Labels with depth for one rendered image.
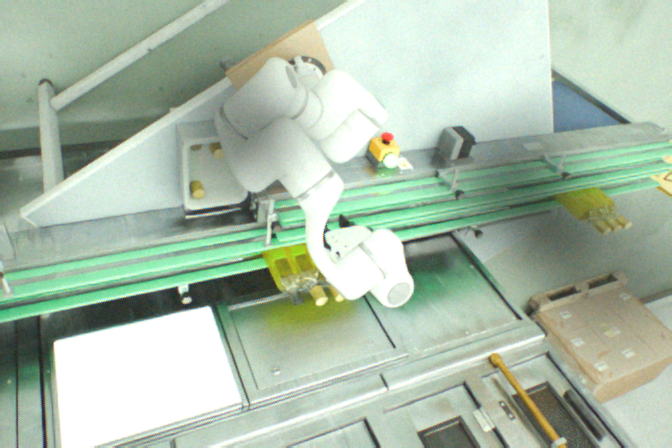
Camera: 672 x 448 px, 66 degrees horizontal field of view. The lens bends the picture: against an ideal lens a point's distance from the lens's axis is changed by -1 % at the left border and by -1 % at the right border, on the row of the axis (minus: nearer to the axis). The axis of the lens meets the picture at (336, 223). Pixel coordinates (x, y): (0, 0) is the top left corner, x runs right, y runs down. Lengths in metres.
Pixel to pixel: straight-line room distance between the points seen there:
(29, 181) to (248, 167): 1.30
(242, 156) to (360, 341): 0.78
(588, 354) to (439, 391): 3.68
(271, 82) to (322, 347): 0.80
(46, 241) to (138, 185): 0.27
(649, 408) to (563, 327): 1.41
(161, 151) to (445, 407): 1.02
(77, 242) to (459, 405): 1.10
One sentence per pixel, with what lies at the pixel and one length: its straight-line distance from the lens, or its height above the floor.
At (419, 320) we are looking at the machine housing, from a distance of 1.66.
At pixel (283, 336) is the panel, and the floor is 1.15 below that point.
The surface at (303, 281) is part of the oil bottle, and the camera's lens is 1.44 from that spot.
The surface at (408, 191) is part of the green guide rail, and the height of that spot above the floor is 0.93.
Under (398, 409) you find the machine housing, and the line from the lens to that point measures 1.47.
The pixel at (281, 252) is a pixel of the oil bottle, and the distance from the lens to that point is 1.49.
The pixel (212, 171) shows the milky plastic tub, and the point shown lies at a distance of 1.50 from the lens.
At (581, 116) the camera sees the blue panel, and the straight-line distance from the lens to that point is 2.50.
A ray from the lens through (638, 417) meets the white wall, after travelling 6.08.
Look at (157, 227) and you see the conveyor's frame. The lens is 1.51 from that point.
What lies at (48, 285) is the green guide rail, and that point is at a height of 0.95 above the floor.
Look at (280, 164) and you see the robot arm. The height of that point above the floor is 1.29.
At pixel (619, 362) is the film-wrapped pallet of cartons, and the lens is 5.26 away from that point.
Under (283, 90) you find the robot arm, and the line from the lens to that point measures 0.94.
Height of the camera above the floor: 1.94
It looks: 40 degrees down
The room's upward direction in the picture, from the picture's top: 148 degrees clockwise
